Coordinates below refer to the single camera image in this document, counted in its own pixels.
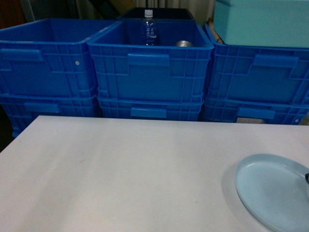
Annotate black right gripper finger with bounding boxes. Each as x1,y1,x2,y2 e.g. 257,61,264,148
305,173,309,184

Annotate light blue round tray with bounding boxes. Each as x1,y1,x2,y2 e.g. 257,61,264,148
235,154,309,232

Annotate blue crate top right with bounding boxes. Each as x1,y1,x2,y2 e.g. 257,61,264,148
204,23,309,105

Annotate blue crate bottom right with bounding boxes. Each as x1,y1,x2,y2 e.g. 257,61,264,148
202,98,309,125

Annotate blue crate bottom middle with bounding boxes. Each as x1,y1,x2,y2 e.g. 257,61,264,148
98,98,204,121

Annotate teal foam box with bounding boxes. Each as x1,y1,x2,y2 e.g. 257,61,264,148
213,0,309,48

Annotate blue crate top middle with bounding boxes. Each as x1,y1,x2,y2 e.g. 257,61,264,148
87,20,213,103

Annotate silver metal can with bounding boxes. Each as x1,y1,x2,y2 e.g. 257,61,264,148
175,40,194,47

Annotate clear water bottle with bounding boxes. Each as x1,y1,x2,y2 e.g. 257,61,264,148
141,9,157,46

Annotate dark blue rear crate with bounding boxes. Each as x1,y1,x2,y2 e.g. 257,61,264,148
117,7,195,21

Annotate blue crate top left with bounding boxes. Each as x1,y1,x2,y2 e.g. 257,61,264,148
0,18,112,98

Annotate blue crate bottom left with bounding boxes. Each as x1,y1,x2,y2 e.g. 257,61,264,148
0,95,102,137

